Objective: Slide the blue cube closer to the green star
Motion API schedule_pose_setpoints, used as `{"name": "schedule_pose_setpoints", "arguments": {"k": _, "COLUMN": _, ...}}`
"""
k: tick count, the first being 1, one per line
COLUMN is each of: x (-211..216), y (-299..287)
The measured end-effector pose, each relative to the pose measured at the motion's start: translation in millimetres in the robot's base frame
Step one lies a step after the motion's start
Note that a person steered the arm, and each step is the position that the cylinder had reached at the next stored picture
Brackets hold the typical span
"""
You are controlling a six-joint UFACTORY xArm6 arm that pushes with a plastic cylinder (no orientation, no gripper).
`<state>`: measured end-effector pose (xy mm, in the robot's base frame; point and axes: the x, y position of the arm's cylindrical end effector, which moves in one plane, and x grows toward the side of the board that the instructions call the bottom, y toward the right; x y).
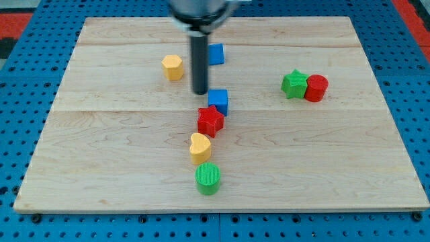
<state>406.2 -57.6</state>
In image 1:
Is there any red cylinder block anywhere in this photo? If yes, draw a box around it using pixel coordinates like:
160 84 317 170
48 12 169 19
304 74 329 102

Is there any red star block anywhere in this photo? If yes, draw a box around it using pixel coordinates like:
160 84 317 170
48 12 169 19
197 105 224 138

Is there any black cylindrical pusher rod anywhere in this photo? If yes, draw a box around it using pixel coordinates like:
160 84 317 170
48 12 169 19
190 36 209 95

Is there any yellow hexagon block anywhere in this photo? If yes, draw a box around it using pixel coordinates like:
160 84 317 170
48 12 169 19
161 54 184 81

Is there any green cylinder block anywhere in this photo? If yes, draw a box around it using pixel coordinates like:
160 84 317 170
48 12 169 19
195 162 221 196

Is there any blue block at back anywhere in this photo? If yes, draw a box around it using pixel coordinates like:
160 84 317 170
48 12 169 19
209 43 224 65

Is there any light wooden board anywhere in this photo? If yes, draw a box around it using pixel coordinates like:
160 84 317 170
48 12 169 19
14 17 429 214

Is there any green star block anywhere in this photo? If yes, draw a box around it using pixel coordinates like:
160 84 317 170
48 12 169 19
281 69 310 99

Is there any yellow heart block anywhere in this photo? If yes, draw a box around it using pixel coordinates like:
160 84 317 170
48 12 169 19
189 132 212 165

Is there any blue cube near rod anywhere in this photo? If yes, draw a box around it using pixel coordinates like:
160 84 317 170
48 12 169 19
208 89 228 116

